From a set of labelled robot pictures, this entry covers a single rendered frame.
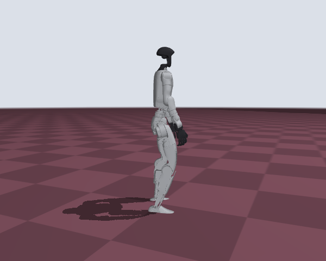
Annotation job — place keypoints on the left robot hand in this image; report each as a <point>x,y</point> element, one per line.
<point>173,129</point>

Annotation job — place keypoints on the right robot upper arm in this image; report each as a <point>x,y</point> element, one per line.
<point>166,79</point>

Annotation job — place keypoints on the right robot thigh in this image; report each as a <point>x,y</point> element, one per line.
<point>169,144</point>

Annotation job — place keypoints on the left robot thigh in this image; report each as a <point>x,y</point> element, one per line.
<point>160,162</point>

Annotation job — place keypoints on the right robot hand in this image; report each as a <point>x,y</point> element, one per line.
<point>181,134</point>

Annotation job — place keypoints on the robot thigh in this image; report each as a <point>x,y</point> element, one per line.
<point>160,162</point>
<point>169,144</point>

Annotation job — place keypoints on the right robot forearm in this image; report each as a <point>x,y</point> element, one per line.
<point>173,113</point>

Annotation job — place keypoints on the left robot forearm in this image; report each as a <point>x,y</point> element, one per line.
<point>167,115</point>

